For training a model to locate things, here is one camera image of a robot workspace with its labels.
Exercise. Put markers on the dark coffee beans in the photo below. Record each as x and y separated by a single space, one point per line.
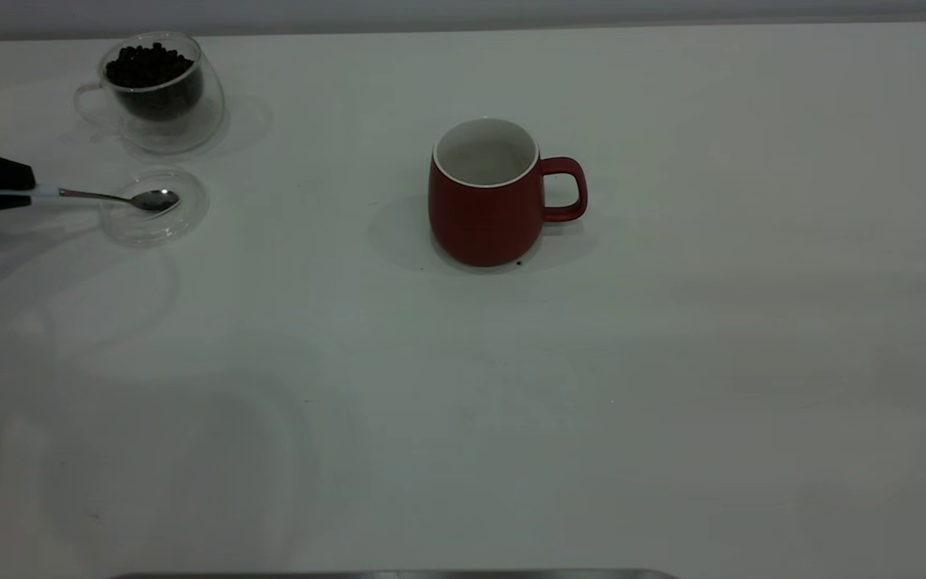
149 68

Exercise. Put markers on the red ceramic mug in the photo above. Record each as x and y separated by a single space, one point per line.
479 229

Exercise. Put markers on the clear round glass lid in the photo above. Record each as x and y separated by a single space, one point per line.
182 221

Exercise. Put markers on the clear glass cup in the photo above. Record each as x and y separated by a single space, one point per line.
207 121

